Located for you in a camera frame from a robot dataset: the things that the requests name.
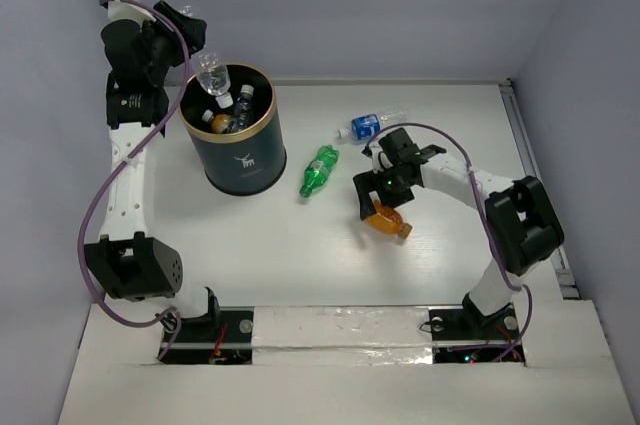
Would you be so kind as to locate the green plastic bottle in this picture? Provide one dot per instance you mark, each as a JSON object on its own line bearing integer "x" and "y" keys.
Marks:
{"x": 319, "y": 170}

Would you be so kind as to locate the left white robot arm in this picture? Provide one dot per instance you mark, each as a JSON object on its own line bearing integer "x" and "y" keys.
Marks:
{"x": 119, "y": 257}

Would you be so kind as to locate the dark bin with gold rim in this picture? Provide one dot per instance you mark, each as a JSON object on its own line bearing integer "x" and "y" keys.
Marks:
{"x": 247, "y": 162}

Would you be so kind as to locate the silver foil tape strip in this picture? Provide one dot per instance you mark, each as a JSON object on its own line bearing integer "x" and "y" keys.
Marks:
{"x": 340, "y": 336}

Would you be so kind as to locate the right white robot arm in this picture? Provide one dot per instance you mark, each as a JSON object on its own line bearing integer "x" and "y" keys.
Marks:
{"x": 520, "y": 223}

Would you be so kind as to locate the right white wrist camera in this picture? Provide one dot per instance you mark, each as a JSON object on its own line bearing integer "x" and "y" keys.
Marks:
{"x": 380, "y": 161}

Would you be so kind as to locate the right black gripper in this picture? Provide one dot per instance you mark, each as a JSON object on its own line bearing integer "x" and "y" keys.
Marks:
{"x": 369, "y": 182}

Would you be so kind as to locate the clear bottle white cap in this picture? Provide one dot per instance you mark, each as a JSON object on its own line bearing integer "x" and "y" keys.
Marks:
{"x": 213, "y": 76}

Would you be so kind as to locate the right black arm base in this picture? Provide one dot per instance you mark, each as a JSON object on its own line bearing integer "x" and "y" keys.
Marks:
{"x": 461, "y": 336}

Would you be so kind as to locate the tall orange blue tea bottle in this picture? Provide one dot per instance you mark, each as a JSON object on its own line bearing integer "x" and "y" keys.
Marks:
{"x": 217, "y": 123}

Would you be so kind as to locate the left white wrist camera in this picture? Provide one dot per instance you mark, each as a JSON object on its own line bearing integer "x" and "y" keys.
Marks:
{"x": 118, "y": 10}

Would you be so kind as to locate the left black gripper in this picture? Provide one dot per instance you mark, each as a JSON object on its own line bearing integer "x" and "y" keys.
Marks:
{"x": 185, "y": 26}

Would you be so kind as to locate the small orange bottle barcode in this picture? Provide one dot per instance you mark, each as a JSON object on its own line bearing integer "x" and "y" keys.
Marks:
{"x": 387, "y": 220}

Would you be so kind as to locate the clear crushed bottle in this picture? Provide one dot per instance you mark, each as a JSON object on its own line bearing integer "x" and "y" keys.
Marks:
{"x": 243, "y": 113}

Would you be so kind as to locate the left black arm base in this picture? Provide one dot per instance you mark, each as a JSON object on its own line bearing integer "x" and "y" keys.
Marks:
{"x": 220, "y": 336}

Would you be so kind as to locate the blue label water bottle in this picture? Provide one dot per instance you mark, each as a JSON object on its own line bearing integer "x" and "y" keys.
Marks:
{"x": 362, "y": 128}

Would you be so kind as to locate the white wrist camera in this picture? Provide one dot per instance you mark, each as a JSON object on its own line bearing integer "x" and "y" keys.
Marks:
{"x": 380, "y": 161}
{"x": 118, "y": 10}

